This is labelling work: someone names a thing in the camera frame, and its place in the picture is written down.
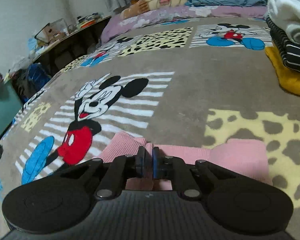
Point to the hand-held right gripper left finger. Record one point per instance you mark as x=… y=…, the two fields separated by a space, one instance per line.
x=140 y=160

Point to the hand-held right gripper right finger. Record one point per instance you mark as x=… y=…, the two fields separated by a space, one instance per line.
x=155 y=162

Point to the pink garment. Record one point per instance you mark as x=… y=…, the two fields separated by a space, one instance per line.
x=190 y=155

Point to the printed cartoon blanket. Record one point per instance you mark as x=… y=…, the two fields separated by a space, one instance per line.
x=190 y=92

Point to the blue bag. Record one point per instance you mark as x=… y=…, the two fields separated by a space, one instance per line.
x=38 y=76

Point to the dark wooden desk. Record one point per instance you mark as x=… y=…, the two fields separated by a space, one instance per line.
x=72 y=42

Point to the purple floral bed sheet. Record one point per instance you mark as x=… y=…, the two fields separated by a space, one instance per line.
x=130 y=21

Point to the pile of small desk items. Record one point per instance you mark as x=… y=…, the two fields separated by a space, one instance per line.
x=87 y=20

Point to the cardboard box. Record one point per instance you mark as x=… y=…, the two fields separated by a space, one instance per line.
x=53 y=33

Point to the yellow folded garment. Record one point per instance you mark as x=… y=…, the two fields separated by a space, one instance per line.
x=290 y=80

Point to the orange printed pillow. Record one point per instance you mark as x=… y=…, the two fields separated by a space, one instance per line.
x=152 y=2

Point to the black striped folded garment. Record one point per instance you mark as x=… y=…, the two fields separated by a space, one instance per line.
x=290 y=52

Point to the white folded garment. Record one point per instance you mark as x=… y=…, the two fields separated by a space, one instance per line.
x=290 y=12

